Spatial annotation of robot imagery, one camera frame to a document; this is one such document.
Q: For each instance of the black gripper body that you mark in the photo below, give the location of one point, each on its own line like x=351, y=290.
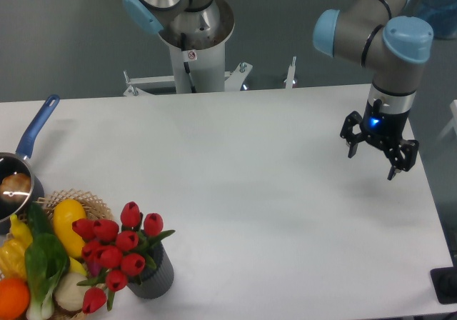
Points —
x=381, y=130

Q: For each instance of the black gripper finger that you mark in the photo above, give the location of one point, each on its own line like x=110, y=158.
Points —
x=402, y=156
x=353, y=120

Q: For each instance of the red tulip bouquet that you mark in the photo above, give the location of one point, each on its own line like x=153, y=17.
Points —
x=121, y=249

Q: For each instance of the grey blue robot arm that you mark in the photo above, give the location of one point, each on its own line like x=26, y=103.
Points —
x=372, y=33

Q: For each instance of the dark grey ribbed vase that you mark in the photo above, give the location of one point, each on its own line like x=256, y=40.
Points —
x=155, y=282

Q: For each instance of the black device at table edge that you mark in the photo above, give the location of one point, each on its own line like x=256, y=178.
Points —
x=444, y=283

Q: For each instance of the blue object top right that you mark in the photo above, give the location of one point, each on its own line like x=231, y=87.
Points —
x=441, y=15

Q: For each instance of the woven bamboo basket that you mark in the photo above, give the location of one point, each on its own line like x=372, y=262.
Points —
x=94, y=207

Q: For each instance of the purple sweet potato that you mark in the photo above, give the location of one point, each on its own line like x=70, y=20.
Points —
x=94, y=268

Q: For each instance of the yellow squash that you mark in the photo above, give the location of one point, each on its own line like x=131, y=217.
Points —
x=66, y=213

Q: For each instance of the yellow banana piece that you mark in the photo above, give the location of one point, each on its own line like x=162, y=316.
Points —
x=76, y=266

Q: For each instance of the white garlic bulb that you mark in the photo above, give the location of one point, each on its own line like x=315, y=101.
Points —
x=68, y=295

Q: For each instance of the green bok choy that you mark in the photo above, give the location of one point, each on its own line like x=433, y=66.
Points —
x=46, y=262

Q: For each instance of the bread bun in pan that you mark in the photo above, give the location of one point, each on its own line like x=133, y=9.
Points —
x=17, y=184

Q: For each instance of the small yellow pepper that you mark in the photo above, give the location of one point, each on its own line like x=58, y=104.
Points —
x=20, y=231

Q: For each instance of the yellow bell pepper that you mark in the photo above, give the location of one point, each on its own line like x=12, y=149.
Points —
x=12, y=259

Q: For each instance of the orange fruit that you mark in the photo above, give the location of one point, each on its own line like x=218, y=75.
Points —
x=15, y=298

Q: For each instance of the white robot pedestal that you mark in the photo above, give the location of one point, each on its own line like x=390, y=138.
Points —
x=197, y=49

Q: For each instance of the blue handled saucepan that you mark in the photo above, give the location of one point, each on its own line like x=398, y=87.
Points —
x=18, y=162

